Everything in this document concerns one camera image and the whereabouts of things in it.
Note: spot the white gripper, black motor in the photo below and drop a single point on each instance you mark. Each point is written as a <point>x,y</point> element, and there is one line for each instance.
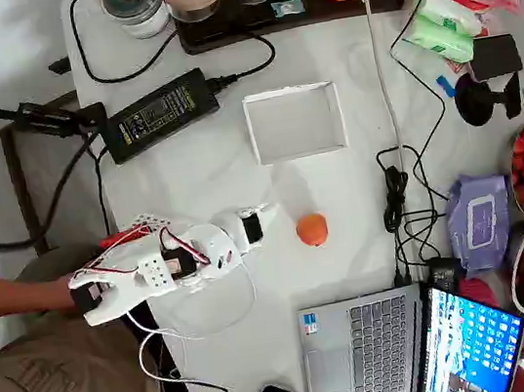
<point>253,230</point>

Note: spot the orange fruit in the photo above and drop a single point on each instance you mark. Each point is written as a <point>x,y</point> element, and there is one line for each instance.
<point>311,230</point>

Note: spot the person's left forearm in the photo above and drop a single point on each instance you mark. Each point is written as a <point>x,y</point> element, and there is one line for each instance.
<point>20,293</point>

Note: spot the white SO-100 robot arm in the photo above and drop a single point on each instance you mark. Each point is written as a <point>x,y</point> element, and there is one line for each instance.
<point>190,243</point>

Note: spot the white cardboard box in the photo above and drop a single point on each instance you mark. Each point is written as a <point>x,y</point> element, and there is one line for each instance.
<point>296,124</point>

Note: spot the white perforated plate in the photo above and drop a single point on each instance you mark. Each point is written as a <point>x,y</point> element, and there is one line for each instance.
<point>147,220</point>

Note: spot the black power adapter brick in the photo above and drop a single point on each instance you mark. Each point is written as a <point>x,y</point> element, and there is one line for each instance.
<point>158,115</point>

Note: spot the silver laptop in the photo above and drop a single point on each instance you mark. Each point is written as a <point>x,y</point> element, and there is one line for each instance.
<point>364,353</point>

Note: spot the dark tea tray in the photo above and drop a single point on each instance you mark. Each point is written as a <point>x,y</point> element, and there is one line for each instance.
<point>218,32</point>

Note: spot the black laptop charger brick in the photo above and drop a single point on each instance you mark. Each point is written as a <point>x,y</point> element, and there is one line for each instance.
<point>444,274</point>

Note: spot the small teal packet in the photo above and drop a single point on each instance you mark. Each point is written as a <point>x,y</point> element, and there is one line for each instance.
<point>288,7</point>

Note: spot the blue plastic bag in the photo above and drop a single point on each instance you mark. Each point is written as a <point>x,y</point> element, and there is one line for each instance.
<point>480,222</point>

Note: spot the small blue clip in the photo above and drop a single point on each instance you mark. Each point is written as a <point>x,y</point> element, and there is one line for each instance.
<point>446,87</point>

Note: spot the dark round stool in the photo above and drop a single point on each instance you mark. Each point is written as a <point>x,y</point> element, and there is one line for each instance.
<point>55,261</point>

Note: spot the red knitted ball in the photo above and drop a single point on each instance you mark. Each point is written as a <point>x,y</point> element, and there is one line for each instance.
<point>478,292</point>

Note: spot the black round-base stand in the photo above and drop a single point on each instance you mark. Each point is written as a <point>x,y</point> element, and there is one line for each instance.
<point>474,100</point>

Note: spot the green white tissue pack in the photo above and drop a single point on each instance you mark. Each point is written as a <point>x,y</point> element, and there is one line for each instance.
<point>449,10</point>
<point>439,44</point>

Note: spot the round jar with dark lid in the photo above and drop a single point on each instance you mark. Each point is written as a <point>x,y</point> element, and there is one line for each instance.
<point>135,5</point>

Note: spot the olive shirt torso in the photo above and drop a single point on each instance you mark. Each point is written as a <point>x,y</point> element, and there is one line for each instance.
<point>58,384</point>

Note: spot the black rectangular device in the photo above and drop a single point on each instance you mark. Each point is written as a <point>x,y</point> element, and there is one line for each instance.
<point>495,57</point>

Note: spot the black clamp mount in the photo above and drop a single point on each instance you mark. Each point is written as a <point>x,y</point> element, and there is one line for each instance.
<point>63,118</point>

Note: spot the dark wooden frame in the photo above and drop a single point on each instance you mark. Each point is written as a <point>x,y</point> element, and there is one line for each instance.
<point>20,192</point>

